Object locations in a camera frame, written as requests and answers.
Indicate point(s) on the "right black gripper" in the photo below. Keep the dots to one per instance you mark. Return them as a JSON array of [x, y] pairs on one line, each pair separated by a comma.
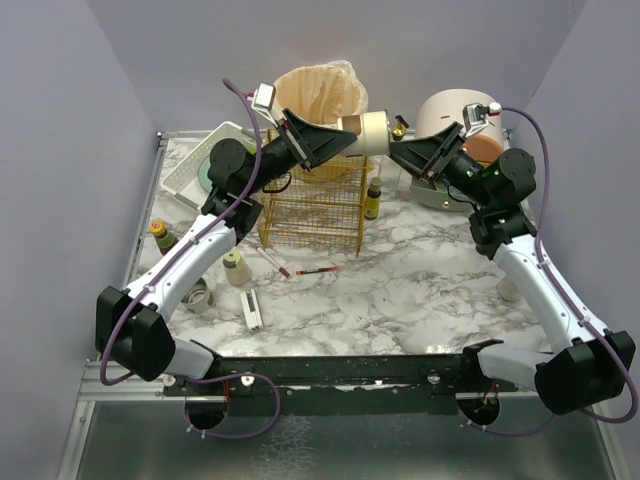
[[444, 153]]

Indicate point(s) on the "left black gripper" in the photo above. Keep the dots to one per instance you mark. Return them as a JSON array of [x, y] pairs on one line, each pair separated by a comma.
[[296, 145]]

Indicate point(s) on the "light blue flower plate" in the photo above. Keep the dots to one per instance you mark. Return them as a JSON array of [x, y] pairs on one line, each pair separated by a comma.
[[203, 177]]

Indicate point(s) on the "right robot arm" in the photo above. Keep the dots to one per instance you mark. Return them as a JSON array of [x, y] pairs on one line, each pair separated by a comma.
[[588, 362]]

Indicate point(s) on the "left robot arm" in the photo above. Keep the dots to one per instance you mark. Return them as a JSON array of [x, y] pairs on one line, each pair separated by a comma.
[[132, 322]]

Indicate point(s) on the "clear glass oil bottle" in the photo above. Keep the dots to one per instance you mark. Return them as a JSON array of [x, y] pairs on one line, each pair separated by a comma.
[[389, 170]]

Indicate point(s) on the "round drawer organizer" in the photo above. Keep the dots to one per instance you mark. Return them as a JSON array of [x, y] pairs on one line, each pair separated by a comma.
[[436, 117]]

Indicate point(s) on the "bin with plastic bag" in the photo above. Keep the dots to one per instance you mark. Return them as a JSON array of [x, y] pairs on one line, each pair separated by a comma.
[[320, 94]]

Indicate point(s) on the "small yellow label bottle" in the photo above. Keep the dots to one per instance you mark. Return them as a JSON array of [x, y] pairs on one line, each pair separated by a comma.
[[372, 201]]

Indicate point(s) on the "red filled tube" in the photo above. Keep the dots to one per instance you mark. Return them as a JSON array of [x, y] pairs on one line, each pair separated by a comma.
[[317, 270]]

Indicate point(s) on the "white red marker pen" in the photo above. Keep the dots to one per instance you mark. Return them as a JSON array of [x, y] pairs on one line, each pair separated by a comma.
[[274, 263]]

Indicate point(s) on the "white plastic basket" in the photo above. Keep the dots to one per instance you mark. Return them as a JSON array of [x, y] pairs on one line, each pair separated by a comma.
[[182, 181]]

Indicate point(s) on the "clear shaker green lid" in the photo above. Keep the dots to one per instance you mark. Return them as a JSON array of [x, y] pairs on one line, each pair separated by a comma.
[[236, 269]]

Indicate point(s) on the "white bottle black lid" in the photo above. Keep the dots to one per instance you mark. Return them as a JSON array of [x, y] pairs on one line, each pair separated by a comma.
[[508, 290]]

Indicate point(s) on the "white rectangular case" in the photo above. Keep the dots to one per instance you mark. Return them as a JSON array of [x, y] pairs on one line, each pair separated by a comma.
[[251, 310]]

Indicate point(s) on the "red sauce bottle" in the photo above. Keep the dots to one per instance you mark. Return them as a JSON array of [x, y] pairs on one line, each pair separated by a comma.
[[165, 240]]

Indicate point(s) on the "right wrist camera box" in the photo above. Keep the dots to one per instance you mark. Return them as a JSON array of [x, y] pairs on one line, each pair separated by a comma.
[[476, 116]]

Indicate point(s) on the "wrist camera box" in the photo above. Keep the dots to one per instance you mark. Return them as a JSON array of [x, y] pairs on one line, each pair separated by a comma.
[[476, 116], [263, 99]]

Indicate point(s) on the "gold wire rack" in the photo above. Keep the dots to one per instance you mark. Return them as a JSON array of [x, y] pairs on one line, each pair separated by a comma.
[[321, 209]]

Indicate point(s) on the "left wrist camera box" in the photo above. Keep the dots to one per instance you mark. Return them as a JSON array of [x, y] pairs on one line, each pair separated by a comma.
[[263, 99]]

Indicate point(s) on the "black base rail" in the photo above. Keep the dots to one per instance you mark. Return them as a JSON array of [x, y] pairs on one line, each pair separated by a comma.
[[338, 385]]

